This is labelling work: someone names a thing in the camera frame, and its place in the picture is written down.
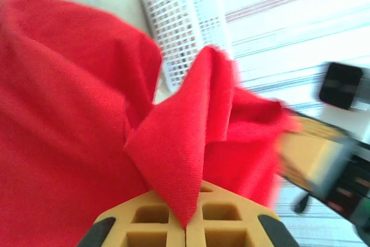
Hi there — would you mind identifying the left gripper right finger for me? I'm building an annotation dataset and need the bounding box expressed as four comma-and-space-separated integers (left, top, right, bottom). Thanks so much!
186, 180, 300, 247

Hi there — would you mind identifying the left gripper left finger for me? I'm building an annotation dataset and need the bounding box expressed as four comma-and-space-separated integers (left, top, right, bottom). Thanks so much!
76, 190, 186, 247

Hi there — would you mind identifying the red t-shirt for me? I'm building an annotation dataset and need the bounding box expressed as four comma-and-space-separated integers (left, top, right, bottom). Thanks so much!
0, 0, 303, 247

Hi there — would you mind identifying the white plastic basket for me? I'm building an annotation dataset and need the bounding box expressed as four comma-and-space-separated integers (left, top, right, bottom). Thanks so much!
132, 0, 234, 91

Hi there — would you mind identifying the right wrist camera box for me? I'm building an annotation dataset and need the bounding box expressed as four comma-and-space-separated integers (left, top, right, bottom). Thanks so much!
317, 61, 370, 112

